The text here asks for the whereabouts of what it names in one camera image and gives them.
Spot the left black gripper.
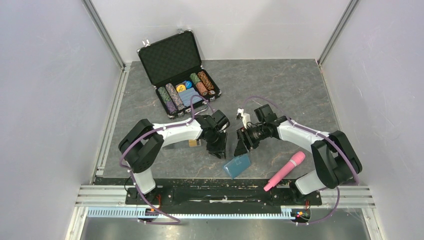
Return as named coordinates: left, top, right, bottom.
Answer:
left=206, top=129, right=228, bottom=159

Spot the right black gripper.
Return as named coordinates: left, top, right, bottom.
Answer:
left=234, top=123, right=268, bottom=157

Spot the blue leather card holder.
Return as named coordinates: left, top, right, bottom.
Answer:
left=223, top=154, right=251, bottom=179

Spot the clear card box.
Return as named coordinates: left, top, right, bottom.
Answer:
left=162, top=140, right=189, bottom=150

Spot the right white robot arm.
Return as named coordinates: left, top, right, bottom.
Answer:
left=234, top=104, right=363, bottom=204

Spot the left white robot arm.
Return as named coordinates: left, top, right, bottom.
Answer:
left=118, top=110, right=230, bottom=204

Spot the gold card stack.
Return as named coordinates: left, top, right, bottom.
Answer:
left=188, top=139, right=202, bottom=148

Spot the blue playing card deck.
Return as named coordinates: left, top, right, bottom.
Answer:
left=178, top=88, right=203, bottom=107

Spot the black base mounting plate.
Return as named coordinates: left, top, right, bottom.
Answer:
left=144, top=178, right=323, bottom=208

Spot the pink cylindrical tool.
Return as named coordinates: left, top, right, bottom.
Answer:
left=263, top=151, right=306, bottom=192

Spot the purple grey chip stack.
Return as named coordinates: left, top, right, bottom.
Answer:
left=165, top=83, right=186, bottom=111

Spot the pink poker chip stack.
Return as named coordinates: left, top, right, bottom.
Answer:
left=195, top=81, right=208, bottom=96

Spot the orange brown chip stack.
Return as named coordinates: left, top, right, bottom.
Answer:
left=197, top=71, right=215, bottom=91

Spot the yellow dealer chip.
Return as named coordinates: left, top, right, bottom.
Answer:
left=175, top=83, right=187, bottom=93

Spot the dark green chip stack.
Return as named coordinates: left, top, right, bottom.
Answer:
left=158, top=86, right=177, bottom=115

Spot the green poker chip stack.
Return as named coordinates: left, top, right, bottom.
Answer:
left=189, top=73, right=202, bottom=85

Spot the black poker chip case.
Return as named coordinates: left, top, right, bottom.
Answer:
left=137, top=30, right=222, bottom=119

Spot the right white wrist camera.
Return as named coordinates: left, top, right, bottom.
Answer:
left=236, top=108, right=251, bottom=129

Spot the white cable duct strip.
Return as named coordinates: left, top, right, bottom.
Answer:
left=87, top=206, right=310, bottom=220

